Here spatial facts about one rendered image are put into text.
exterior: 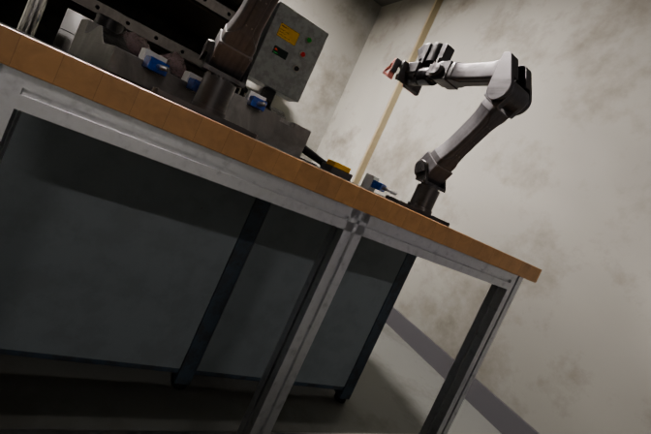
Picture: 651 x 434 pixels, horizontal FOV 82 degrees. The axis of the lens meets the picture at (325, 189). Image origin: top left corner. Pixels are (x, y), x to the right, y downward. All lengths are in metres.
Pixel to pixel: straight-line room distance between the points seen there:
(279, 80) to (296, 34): 0.25
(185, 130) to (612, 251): 1.94
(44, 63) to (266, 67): 1.54
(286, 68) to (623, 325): 1.93
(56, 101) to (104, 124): 0.06
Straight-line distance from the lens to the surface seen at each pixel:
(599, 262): 2.16
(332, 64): 4.49
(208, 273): 1.17
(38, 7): 1.88
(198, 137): 0.56
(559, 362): 2.17
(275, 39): 2.04
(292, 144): 1.14
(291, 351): 0.78
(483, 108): 1.01
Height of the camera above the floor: 0.80
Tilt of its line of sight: 3 degrees down
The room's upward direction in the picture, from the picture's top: 25 degrees clockwise
